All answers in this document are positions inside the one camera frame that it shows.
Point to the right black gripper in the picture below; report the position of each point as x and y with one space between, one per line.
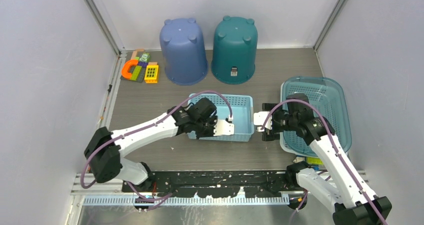
272 135

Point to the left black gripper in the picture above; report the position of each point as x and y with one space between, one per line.
213 121

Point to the light blue plastic basket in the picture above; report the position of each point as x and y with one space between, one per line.
242 112

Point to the teal plastic bucket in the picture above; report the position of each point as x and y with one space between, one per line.
234 50

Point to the blue plastic bucket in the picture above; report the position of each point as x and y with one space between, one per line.
183 49

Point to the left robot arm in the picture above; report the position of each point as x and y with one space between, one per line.
107 150

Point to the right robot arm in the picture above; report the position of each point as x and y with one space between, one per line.
349 199

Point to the small toy car blue wheels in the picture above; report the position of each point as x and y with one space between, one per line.
299 159

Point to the lime green toy brick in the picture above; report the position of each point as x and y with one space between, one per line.
314 161

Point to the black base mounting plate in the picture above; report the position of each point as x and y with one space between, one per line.
218 184

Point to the teal plastic basket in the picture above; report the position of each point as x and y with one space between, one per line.
327 96

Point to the yellow toy block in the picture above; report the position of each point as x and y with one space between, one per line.
152 74

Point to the lime green long brick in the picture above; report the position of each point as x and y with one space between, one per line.
136 74

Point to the purple toy block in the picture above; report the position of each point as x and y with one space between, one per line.
143 64

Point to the green numbered toy block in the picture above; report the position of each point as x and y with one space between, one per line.
145 57

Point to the orange toy arch block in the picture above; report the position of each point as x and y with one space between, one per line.
126 70

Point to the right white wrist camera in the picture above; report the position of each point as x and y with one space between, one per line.
262 121

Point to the white cable duct strip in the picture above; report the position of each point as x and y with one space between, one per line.
131 200

